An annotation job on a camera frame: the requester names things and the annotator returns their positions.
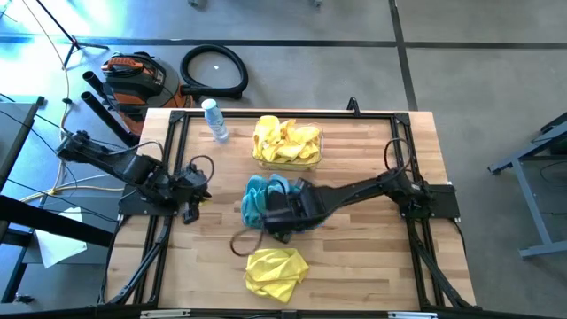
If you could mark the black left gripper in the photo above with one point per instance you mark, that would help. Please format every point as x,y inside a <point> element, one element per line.
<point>190,186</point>

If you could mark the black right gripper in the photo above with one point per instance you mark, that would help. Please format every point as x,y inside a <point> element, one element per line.
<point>292,212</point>

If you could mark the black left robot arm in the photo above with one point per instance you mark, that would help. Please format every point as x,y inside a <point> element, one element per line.
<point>133,170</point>

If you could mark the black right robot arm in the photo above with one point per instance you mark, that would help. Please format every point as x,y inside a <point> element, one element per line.
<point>354,195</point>

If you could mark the teal cloths in centre bin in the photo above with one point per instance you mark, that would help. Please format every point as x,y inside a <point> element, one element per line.
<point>303,173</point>

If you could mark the yellow cloths in top bin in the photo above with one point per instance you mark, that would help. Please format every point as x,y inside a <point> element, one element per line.
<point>283,167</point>

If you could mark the clear plastic water bottle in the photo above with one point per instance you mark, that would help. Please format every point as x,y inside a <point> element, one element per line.
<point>215,122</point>

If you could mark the black rig base bar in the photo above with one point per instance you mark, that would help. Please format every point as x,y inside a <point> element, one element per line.
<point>310,315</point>

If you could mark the black vacuum tube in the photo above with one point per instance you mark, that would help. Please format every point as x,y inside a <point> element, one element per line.
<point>93,82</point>
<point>106,117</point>

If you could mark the white paper sheet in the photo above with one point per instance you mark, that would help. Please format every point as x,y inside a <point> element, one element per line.
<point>57,248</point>

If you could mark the orange and black shop vacuum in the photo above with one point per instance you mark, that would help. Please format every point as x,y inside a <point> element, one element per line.
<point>133,84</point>

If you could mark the dark grey side desk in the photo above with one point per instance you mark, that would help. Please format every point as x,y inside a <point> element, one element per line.
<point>13,133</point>

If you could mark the black tripod stand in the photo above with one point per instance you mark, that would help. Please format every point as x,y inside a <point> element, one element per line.
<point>75,43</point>

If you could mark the grey metal stand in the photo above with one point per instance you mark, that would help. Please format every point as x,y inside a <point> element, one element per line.
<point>533,208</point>

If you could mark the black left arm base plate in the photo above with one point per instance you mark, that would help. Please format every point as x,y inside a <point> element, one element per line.
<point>133,206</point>

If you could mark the black aluminium table frame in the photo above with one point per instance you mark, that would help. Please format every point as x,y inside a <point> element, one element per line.
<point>177,116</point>

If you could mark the silver metal bracket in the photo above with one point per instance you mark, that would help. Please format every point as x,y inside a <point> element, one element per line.
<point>164,314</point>
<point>412,315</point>

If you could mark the black stand frame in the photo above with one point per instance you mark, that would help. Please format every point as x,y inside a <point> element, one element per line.
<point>44,219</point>

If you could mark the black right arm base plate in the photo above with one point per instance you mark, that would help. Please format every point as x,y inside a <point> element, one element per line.
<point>445,201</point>

